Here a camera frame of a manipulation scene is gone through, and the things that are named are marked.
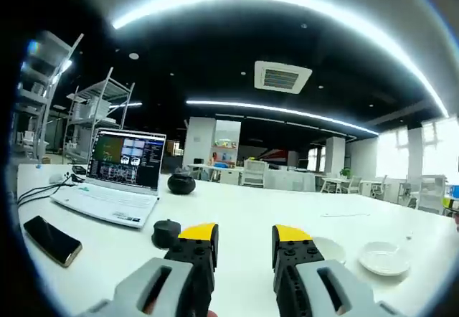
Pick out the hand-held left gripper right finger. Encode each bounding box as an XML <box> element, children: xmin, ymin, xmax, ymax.
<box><xmin>271</xmin><ymin>224</ymin><xmax>406</xmax><ymax>317</ymax></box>

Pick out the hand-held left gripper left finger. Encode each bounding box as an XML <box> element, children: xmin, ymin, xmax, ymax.
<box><xmin>85</xmin><ymin>222</ymin><xmax>219</xmax><ymax>317</ymax></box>

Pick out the white coffee tray saucer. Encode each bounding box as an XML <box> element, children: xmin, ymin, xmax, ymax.
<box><xmin>358</xmin><ymin>240</ymin><xmax>411</xmax><ymax>277</ymax></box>

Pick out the white tabletop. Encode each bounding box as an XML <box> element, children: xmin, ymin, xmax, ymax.
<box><xmin>16</xmin><ymin>162</ymin><xmax>458</xmax><ymax>317</ymax></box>

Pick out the small black lidded jar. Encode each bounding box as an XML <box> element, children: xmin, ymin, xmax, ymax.
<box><xmin>153</xmin><ymin>219</ymin><xmax>182</xmax><ymax>249</ymax></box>

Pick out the white laptop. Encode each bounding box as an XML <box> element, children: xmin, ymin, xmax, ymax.
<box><xmin>49</xmin><ymin>127</ymin><xmax>168</xmax><ymax>230</ymax></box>

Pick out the white desk partition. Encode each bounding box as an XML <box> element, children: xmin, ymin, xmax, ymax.
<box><xmin>214</xmin><ymin>168</ymin><xmax>317</xmax><ymax>193</ymax></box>

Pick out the white mesh office chair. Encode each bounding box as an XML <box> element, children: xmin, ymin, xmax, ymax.
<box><xmin>242</xmin><ymin>158</ymin><xmax>268</xmax><ymax>189</ymax></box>

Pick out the black smartphone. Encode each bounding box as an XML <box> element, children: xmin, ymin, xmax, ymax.
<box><xmin>23</xmin><ymin>215</ymin><xmax>83</xmax><ymax>268</ymax></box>

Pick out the grey metal shelf rack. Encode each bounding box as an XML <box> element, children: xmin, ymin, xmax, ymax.
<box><xmin>13</xmin><ymin>31</ymin><xmax>85</xmax><ymax>161</ymax></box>
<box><xmin>63</xmin><ymin>67</ymin><xmax>136</xmax><ymax>164</ymax></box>

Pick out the ceiling air conditioner vent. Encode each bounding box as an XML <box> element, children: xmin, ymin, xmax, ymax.
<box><xmin>254</xmin><ymin>60</ymin><xmax>313</xmax><ymax>95</ymax></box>

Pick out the flag wall poster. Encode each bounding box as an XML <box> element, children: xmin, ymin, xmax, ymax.
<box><xmin>257</xmin><ymin>148</ymin><xmax>290</xmax><ymax>162</ymax></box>

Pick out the black cable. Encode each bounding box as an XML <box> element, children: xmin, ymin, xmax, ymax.
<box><xmin>17</xmin><ymin>183</ymin><xmax>78</xmax><ymax>207</ymax></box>
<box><xmin>17</xmin><ymin>179</ymin><xmax>85</xmax><ymax>202</ymax></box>

